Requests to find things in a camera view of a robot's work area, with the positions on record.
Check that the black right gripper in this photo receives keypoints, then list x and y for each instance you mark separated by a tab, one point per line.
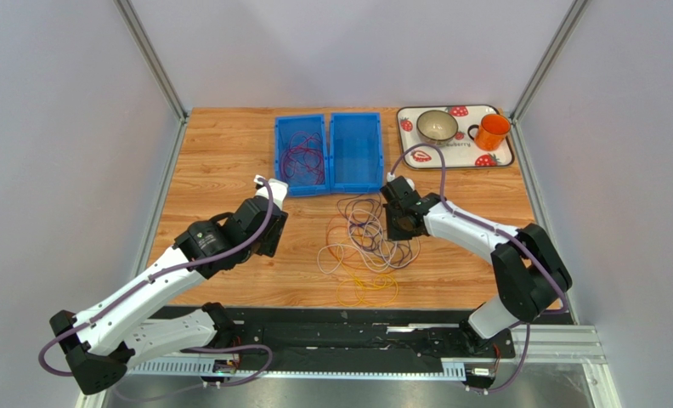
400	224

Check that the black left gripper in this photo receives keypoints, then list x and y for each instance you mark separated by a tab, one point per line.
270	246

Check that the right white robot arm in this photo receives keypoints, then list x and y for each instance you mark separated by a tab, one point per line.
529	273

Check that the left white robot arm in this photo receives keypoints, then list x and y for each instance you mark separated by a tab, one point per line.
98	346

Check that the strawberry print tray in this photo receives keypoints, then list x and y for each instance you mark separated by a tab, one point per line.
458	152

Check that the right blue plastic bin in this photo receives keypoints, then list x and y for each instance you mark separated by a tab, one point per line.
356	160

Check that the blue plastic bin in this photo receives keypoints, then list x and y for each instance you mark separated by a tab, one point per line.
301	155
356	160

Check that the beige ceramic bowl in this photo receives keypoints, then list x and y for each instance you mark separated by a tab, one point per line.
436	127

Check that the left blue plastic bin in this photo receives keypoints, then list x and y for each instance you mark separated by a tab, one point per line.
301	155

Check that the orange mug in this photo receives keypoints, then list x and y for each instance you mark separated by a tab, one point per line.
489	134

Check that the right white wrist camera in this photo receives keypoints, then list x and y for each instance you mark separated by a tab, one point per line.
392	177

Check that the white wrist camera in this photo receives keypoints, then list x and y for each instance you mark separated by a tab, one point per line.
392	177
271	188

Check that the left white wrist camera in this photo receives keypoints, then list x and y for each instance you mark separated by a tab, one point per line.
271	188

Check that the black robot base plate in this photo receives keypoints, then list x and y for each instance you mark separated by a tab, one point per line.
424	332

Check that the slotted cable duct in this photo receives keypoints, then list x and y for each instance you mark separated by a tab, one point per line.
383	365

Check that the left aluminium frame post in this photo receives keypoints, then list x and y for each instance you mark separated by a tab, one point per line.
140	35

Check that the aluminium frame post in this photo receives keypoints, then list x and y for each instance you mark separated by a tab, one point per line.
564	31
140	35

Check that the right aluminium frame post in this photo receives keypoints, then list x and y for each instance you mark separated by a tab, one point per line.
564	31

